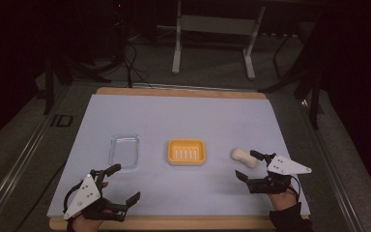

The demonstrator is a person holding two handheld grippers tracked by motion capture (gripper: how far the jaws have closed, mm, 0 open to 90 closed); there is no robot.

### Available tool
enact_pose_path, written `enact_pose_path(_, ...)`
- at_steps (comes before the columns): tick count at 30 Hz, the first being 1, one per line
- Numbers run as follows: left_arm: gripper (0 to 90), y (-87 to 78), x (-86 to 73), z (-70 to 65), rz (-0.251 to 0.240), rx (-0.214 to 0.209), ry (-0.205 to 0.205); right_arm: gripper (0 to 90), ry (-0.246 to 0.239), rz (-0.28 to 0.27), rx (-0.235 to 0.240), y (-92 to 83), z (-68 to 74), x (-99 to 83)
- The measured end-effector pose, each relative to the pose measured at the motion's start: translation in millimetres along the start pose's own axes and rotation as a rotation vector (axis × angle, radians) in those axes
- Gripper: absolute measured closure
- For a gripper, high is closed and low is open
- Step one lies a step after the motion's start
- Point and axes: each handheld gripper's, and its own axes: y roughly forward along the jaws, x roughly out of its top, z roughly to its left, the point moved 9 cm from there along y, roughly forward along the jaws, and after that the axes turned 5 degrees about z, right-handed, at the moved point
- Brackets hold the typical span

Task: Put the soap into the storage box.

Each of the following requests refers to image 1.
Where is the pale blue table mat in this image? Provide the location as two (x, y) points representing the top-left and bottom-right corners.
(46, 94), (311, 218)

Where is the black floor cable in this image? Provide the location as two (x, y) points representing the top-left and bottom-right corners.
(121, 40), (155, 89)

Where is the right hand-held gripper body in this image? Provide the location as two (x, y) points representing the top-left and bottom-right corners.
(246, 154), (313, 195)

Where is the yellow soap dish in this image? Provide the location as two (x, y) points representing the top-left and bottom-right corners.
(167, 138), (207, 166)

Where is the white metal stand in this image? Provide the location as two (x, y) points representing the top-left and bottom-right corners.
(157, 0), (267, 81)

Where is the clear plastic container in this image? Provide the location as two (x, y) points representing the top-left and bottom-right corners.
(108, 133), (140, 169)

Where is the black metal frame stand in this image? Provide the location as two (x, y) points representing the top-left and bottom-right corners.
(258, 30), (326, 131)

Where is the beige bread roll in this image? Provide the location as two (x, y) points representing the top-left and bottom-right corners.
(231, 147), (259, 169)

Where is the person's left hand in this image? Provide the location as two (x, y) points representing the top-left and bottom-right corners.
(71, 181), (114, 232)

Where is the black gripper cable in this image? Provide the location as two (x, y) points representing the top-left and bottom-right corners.
(290, 175), (302, 198)
(63, 180), (89, 212)

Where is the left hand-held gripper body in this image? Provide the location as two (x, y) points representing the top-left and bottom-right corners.
(62, 168), (128, 223)

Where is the wooden table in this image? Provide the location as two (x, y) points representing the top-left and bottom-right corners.
(48, 86), (311, 232)

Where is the person's right hand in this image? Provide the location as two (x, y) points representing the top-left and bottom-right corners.
(268, 188), (300, 213)

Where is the metal floor rail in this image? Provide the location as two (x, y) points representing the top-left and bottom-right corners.
(298, 99), (366, 232)
(0, 86), (73, 232)

